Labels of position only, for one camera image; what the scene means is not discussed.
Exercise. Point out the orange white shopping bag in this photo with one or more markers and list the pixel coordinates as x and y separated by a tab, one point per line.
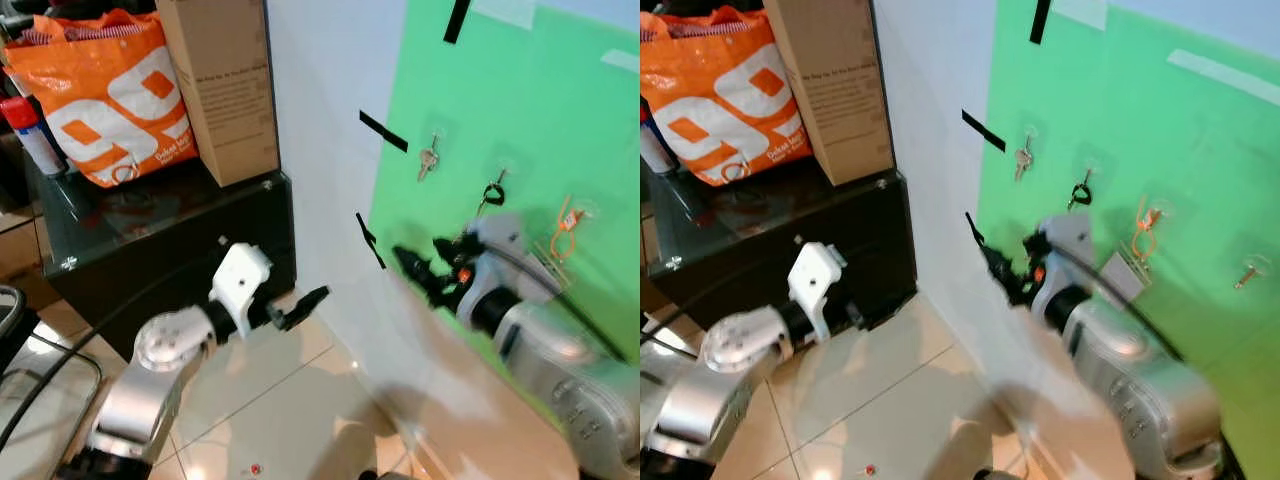
720	105
105	105

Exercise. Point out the silver keys bunch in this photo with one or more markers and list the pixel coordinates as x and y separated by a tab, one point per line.
428	162
1022	160

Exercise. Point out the white spray can red cap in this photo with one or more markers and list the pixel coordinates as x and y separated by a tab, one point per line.
35	140
654	150

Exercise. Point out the black tape strip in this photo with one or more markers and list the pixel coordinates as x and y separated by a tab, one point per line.
1041	22
984	131
384	131
457	22
975	230
370	240

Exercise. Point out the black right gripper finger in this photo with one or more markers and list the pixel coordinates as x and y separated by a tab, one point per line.
1016	288
432	288
1002	258
412	260

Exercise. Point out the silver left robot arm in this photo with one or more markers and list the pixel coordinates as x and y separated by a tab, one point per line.
700	390
140	390

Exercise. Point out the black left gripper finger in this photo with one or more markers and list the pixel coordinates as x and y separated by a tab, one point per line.
312	301

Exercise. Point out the black key with loop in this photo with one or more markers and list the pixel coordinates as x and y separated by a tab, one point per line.
492	192
1079	192

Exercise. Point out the green backdrop sheet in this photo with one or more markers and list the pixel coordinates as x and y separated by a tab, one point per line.
1170	140
530	110

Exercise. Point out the short white tape strip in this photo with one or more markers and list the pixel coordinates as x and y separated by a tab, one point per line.
1080	10
505	10

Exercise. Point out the black cabinet with glass top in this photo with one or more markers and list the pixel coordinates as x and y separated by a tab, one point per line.
740	245
170	250

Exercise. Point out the tall brown cardboard box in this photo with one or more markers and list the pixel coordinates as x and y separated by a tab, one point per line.
835	90
225	90

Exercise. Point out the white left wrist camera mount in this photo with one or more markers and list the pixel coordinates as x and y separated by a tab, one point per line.
815	280
240	275

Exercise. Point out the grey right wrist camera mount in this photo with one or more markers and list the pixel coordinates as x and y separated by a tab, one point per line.
1085	245
505	245

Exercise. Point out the long white tape strip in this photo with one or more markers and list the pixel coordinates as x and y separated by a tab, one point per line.
622	60
1225	78

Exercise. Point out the red white striped cloth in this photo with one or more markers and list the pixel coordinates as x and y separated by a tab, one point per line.
60	33
695	30

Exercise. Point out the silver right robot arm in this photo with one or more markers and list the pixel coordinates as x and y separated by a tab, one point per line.
560	370
1140	380

